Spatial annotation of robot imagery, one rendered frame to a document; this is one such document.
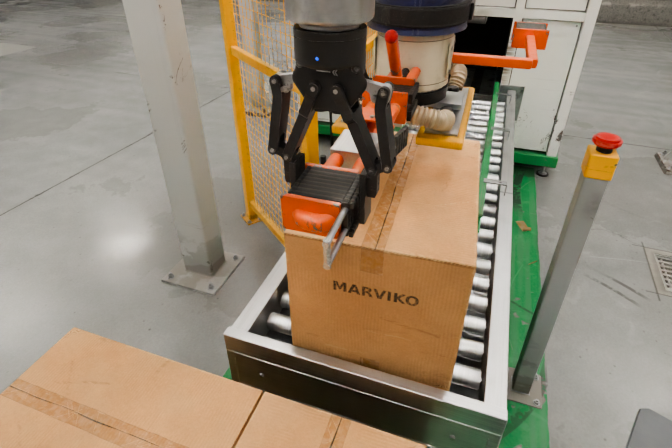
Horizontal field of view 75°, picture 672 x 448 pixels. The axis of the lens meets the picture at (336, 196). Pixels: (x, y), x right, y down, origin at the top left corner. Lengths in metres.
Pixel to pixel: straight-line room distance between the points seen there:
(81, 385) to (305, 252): 0.67
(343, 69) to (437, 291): 0.59
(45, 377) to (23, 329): 1.05
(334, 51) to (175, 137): 1.53
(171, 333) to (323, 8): 1.83
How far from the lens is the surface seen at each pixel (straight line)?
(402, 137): 0.69
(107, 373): 1.33
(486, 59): 1.10
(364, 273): 0.96
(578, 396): 2.03
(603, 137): 1.34
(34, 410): 1.34
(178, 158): 1.98
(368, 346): 1.12
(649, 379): 2.22
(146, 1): 1.80
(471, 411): 1.11
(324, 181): 0.54
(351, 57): 0.46
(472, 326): 1.36
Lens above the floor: 1.51
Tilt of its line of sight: 32 degrees down
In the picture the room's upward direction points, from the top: straight up
